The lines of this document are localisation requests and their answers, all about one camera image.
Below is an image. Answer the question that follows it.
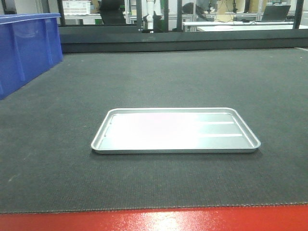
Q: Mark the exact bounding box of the silver metal tray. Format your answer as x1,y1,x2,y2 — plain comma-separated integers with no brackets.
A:
91,107,261,154

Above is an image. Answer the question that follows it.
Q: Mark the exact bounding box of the laptop on background table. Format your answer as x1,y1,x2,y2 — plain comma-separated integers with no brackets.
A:
261,5,291,22

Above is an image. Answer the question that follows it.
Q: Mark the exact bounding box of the red conveyor edge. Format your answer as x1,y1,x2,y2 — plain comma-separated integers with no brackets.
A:
0,205,308,231

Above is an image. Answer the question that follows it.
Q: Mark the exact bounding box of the white background table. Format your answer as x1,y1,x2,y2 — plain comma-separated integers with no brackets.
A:
182,21,295,32

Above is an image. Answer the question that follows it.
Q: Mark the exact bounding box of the blue crate on conveyor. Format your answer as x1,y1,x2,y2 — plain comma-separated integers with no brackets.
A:
0,13,63,99

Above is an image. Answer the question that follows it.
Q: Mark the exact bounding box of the black office chair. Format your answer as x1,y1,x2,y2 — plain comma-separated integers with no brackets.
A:
99,0,126,25

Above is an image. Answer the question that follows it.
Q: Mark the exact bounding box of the white storage crate background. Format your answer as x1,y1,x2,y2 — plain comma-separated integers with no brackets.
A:
62,0,91,15

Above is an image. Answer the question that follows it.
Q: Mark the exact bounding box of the black conveyor belt mat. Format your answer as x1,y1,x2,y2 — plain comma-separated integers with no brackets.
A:
0,47,308,214

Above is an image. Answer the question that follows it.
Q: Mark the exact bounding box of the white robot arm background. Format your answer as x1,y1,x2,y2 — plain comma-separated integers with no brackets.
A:
141,0,162,33

